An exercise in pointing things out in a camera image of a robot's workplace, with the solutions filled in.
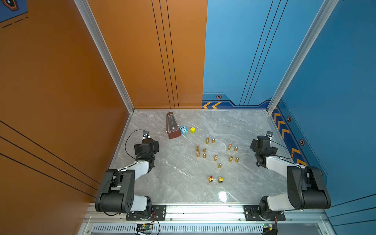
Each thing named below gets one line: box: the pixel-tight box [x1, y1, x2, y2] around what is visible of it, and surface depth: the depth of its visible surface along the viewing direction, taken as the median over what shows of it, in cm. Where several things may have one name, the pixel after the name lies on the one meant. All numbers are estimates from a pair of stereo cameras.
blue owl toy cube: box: [179, 125, 189, 136], surface depth 107 cm
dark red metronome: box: [165, 111, 182, 140], surface depth 99 cm
